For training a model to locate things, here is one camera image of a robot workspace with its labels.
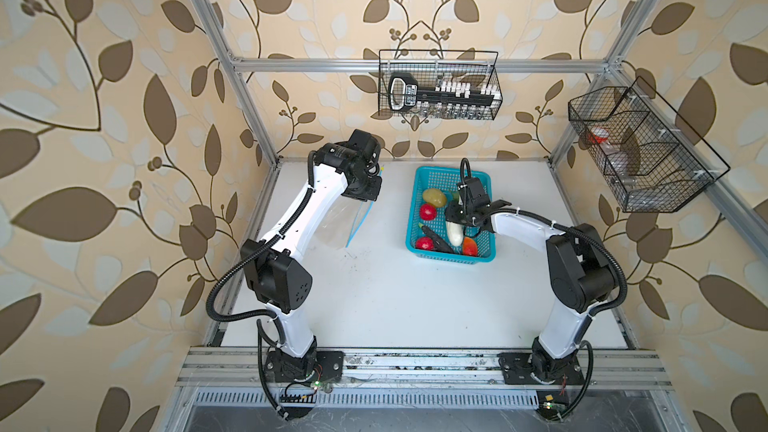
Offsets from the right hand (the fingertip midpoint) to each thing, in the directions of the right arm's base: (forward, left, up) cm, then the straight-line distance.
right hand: (451, 214), depth 96 cm
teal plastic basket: (-10, -7, -4) cm, 13 cm away
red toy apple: (-10, +9, -2) cm, 14 cm away
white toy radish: (-8, 0, +1) cm, 8 cm away
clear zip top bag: (+3, +37, -6) cm, 38 cm away
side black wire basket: (-5, -45, +28) cm, 53 cm away
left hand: (-3, +25, +17) cm, 30 cm away
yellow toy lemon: (+9, +4, -2) cm, 11 cm away
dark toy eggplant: (-8, +5, -4) cm, 10 cm away
